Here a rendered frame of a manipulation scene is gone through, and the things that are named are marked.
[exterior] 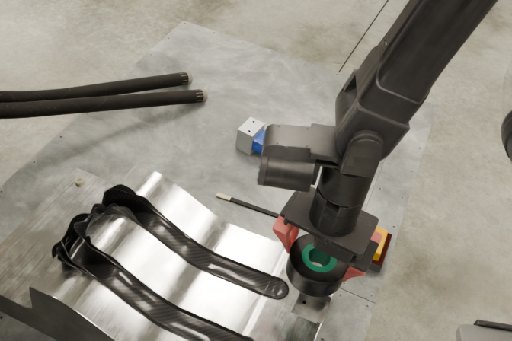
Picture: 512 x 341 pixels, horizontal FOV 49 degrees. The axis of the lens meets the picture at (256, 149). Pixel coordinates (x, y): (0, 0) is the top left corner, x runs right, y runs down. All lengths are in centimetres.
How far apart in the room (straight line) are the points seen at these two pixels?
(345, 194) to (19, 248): 54
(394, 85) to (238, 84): 84
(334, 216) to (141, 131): 64
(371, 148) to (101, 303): 44
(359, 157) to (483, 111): 236
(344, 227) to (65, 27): 254
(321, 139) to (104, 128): 69
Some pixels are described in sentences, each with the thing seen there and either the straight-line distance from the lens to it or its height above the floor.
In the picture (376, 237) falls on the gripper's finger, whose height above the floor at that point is 106.
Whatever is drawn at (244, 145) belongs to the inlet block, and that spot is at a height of 82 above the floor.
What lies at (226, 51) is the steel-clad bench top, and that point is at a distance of 144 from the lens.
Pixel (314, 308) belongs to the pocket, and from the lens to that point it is 88.
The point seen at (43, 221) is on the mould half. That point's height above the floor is 86.
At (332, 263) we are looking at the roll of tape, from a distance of 75.
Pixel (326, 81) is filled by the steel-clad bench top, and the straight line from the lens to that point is 139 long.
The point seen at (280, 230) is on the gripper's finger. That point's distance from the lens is 69.
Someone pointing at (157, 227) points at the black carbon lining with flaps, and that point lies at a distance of 88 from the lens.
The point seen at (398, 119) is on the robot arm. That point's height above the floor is 128.
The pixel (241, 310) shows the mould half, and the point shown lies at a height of 89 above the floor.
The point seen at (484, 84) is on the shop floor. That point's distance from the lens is 309.
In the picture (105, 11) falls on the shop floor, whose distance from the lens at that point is 316.
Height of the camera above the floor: 161
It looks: 44 degrees down
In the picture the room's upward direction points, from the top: 8 degrees clockwise
